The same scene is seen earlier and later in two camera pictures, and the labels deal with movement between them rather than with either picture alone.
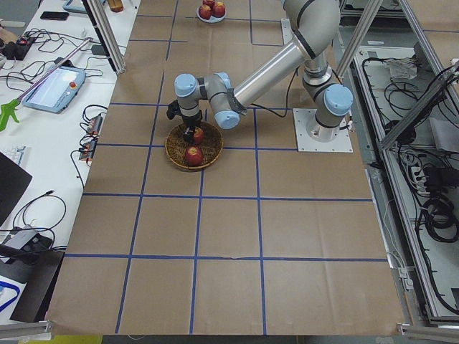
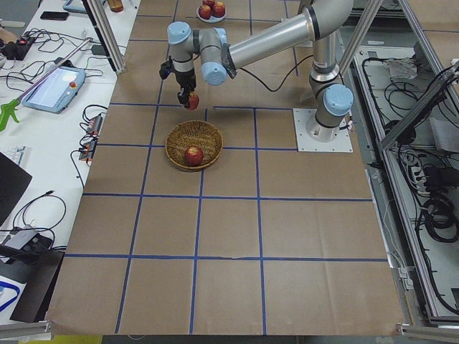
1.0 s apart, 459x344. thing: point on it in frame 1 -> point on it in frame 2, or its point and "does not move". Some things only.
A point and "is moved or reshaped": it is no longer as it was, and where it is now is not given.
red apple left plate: [209, 2] does not move
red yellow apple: [198, 135] is moved or reshaped
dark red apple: [193, 156] does not move
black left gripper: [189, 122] -> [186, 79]
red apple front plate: [205, 11] does not move
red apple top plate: [219, 10] does not move
